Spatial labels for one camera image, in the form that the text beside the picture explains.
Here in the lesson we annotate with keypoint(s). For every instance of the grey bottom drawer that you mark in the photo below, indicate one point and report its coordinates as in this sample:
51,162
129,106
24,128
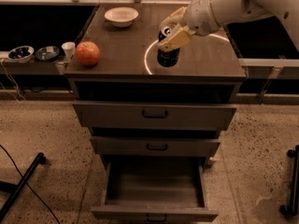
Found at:
156,190

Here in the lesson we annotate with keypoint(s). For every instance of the grey side shelf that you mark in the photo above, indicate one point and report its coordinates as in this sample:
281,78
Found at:
270,82
34,67

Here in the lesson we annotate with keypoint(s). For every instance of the grey side shelf right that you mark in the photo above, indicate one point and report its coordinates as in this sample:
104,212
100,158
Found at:
270,82

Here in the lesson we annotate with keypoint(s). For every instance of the grey blue bowl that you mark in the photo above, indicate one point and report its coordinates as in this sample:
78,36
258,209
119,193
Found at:
47,54

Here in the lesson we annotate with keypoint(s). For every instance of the grey side shelf left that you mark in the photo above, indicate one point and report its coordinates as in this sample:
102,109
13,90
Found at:
34,67

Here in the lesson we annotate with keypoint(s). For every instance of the grey top drawer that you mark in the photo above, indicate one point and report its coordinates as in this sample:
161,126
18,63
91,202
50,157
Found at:
154,116

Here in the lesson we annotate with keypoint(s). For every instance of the red apple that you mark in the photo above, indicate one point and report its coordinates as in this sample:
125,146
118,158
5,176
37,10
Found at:
87,53

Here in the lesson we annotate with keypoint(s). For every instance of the black stand leg left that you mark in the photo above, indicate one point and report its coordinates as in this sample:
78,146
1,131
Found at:
14,190

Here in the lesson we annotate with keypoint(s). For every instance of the blue patterned bowl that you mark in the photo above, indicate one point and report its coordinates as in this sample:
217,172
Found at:
22,54

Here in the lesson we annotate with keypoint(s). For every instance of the dark pepsi can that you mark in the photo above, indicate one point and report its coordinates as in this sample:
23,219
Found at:
170,58

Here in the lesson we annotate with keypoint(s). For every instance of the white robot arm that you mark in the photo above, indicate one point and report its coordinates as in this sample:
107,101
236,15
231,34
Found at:
287,11

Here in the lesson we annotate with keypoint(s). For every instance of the grey drawer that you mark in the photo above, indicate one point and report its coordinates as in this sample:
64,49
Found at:
154,116
155,146
156,190

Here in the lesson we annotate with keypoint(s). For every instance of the white paper cup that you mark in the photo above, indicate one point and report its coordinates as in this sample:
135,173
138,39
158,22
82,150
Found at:
69,49

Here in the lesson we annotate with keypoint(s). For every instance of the white bowl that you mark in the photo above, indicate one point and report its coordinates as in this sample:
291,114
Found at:
121,16

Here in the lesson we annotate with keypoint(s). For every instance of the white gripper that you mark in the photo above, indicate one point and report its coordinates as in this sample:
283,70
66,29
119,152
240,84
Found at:
201,18

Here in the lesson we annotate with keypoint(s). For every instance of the grey middle drawer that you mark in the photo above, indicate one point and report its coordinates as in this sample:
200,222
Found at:
155,146

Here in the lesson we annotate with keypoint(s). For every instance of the grey drawer cabinet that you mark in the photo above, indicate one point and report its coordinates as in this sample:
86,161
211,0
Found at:
207,73

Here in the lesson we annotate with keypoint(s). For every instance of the black stand leg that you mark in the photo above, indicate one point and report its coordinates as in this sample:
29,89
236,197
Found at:
14,190
291,209

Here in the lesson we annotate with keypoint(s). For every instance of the black stand leg right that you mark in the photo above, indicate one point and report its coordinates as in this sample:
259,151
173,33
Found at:
291,209

